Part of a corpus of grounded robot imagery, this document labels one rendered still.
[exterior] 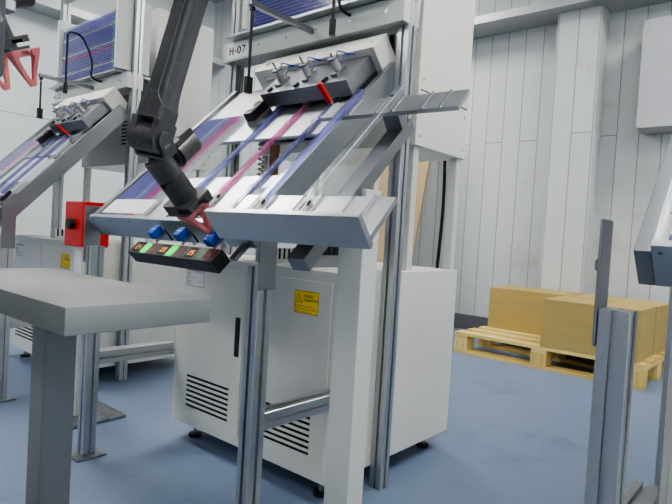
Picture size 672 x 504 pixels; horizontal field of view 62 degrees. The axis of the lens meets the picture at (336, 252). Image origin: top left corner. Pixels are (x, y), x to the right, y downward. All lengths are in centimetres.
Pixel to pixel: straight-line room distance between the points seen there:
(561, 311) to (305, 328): 217
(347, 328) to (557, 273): 325
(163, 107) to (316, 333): 70
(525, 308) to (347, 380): 288
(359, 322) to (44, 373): 58
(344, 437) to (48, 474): 55
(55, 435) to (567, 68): 399
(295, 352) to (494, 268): 326
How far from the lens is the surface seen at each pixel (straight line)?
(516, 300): 397
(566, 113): 439
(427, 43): 182
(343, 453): 120
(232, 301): 173
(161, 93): 116
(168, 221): 142
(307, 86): 163
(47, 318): 88
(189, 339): 192
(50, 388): 115
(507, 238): 461
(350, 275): 113
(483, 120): 482
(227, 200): 138
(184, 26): 120
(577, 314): 342
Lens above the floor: 72
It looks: 2 degrees down
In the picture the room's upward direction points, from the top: 3 degrees clockwise
